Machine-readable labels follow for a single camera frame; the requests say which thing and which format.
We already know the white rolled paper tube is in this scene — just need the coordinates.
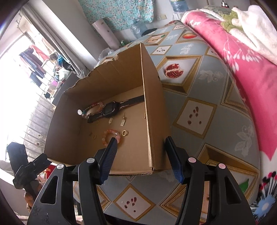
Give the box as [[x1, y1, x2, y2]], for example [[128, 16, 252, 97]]
[[92, 19, 121, 50]]

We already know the fruit pattern bed sheet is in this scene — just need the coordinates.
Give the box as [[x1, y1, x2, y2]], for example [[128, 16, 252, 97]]
[[100, 22, 260, 224]]

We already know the teal floral hanging cloth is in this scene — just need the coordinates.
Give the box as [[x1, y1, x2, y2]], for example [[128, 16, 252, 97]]
[[79, 0, 154, 32]]

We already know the blue water jug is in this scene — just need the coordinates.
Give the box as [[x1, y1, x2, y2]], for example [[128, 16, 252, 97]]
[[170, 0, 189, 14]]

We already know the brown cardboard box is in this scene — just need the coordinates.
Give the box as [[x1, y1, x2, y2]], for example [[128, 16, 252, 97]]
[[44, 44, 170, 175]]

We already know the black wrist watch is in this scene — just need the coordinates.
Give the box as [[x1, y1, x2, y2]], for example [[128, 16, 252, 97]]
[[87, 95, 145, 123]]

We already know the pink floral blanket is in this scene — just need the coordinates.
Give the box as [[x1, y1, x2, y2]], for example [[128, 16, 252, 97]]
[[181, 10, 276, 160]]

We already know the multicolour bead bracelet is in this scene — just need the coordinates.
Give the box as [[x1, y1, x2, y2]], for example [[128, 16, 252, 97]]
[[81, 101, 105, 120]]

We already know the pink bead bracelet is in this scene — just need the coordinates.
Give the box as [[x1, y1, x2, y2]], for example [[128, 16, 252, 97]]
[[101, 128, 121, 148]]

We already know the grey window curtain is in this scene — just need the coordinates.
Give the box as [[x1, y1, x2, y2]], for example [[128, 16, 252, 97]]
[[21, 1, 97, 79]]

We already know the white plastic bag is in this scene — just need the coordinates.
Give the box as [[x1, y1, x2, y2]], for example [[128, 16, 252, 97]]
[[99, 48, 114, 61]]

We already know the silver pendant charm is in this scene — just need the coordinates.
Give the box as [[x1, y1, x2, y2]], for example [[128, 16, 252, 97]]
[[120, 113, 126, 127]]

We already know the white fluffy blanket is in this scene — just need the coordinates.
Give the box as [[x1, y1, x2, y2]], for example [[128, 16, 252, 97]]
[[229, 5, 276, 64]]

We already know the person's left hand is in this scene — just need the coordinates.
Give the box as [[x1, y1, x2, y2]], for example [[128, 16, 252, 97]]
[[24, 192, 35, 210]]

